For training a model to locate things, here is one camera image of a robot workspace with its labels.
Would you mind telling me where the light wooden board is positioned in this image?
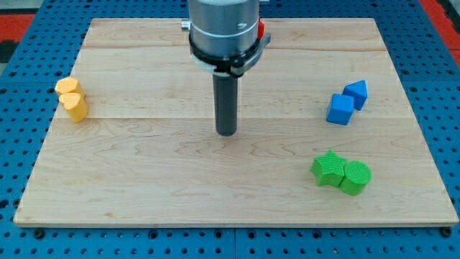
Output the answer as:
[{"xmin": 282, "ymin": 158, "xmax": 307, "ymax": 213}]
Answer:
[{"xmin": 14, "ymin": 18, "xmax": 459, "ymax": 228}]

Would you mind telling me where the yellow heart block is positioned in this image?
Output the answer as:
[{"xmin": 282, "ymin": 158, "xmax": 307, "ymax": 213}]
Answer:
[{"xmin": 59, "ymin": 93, "xmax": 88, "ymax": 123}]

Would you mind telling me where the green cylinder block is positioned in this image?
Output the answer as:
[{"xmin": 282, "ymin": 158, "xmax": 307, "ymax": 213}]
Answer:
[{"xmin": 339, "ymin": 160, "xmax": 372, "ymax": 196}]

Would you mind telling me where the blue cube block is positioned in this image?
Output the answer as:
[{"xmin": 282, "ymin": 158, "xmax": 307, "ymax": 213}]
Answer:
[{"xmin": 326, "ymin": 94, "xmax": 354, "ymax": 125}]

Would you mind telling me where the blue pentagon block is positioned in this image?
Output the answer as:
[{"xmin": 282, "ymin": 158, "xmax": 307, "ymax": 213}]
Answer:
[{"xmin": 342, "ymin": 80, "xmax": 368, "ymax": 111}]

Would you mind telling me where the green star block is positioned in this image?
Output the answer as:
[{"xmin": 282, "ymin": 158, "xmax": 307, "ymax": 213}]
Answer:
[{"xmin": 310, "ymin": 150, "xmax": 348, "ymax": 187}]

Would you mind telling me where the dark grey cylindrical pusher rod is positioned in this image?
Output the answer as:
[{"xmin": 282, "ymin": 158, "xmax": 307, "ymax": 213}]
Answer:
[{"xmin": 213, "ymin": 75, "xmax": 238, "ymax": 137}]

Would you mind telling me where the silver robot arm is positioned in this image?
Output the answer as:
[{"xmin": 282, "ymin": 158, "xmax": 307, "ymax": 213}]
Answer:
[{"xmin": 182, "ymin": 0, "xmax": 271, "ymax": 78}]

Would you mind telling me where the yellow pentagon block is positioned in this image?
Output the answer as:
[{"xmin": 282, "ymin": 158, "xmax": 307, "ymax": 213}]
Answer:
[{"xmin": 55, "ymin": 76, "xmax": 86, "ymax": 97}]

